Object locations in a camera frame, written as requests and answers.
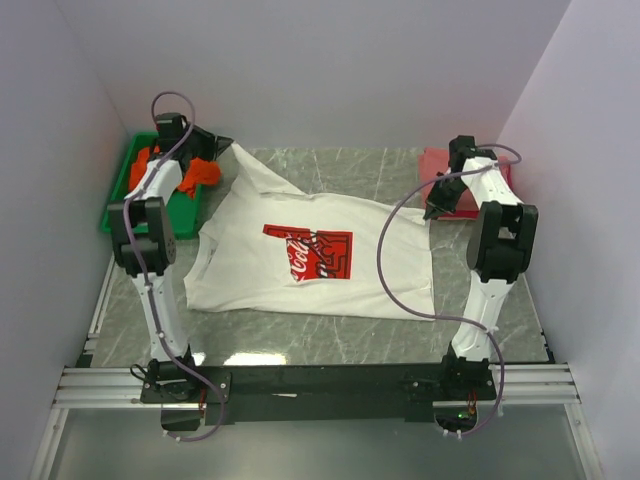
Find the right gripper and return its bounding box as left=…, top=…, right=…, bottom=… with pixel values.
left=423, top=173, right=468, bottom=222

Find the white printed t-shirt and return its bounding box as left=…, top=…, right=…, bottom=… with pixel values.
left=184, top=145, right=435, bottom=319

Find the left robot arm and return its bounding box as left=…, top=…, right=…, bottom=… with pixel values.
left=107, top=112, right=232, bottom=402

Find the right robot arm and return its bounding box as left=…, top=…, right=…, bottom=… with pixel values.
left=425, top=135, right=538, bottom=399

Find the orange t-shirt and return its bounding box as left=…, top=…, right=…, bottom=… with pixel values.
left=128, top=146, right=221, bottom=199

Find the folded pink t-shirt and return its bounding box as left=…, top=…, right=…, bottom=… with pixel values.
left=418, top=145, right=522, bottom=219

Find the green plastic tray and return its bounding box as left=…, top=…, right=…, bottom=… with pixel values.
left=107, top=132, right=202, bottom=239

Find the black base beam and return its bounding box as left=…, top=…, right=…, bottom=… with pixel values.
left=140, top=362, right=498, bottom=425

